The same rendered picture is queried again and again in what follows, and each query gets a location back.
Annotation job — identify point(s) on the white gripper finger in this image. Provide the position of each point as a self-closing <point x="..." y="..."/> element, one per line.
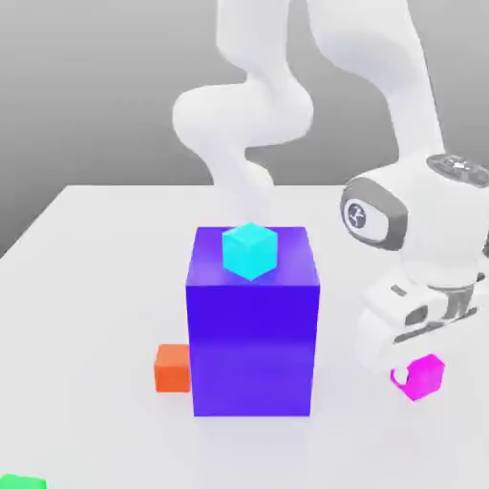
<point x="401" y="375"/>

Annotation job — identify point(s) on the small magenta cube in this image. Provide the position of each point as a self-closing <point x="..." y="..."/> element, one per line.
<point x="426" y="376"/>

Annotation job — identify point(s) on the small green cube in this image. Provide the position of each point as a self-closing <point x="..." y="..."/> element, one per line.
<point x="21" y="482"/>

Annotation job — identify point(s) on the small orange cube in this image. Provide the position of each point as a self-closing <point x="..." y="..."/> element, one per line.
<point x="172" y="368"/>

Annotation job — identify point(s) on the large purple box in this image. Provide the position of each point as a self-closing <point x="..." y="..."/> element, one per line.
<point x="252" y="344"/>

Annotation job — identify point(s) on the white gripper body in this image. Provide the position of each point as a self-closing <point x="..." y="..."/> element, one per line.
<point x="378" y="344"/>

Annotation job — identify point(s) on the small cyan cube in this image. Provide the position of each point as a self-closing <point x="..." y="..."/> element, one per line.
<point x="249" y="250"/>

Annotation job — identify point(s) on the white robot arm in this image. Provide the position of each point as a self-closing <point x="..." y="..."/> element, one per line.
<point x="412" y="114"/>

